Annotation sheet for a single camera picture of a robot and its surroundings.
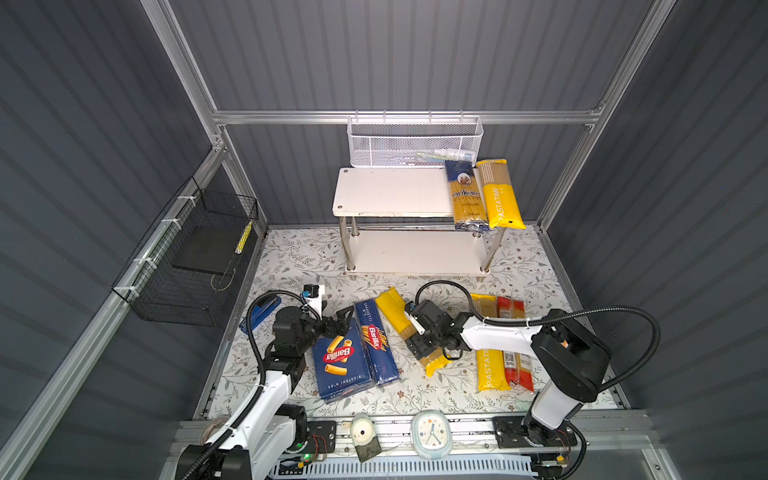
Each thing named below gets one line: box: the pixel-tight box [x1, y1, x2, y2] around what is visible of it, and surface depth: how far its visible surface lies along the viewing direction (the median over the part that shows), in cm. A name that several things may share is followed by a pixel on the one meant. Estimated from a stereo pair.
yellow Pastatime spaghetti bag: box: [475, 159, 526, 230], surface depth 80 cm
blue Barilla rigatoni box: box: [312, 318, 375, 401], surface depth 81 cm
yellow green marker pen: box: [235, 220, 253, 255], surface depth 81 cm
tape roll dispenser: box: [350, 412, 383, 463], surface depth 69 cm
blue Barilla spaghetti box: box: [355, 298, 400, 385], surface depth 88 cm
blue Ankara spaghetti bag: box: [445, 160, 489, 232], surface depth 78 cm
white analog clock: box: [411, 410, 453, 460], surface depth 74 cm
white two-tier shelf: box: [332, 168, 505, 276], surface depth 90 cm
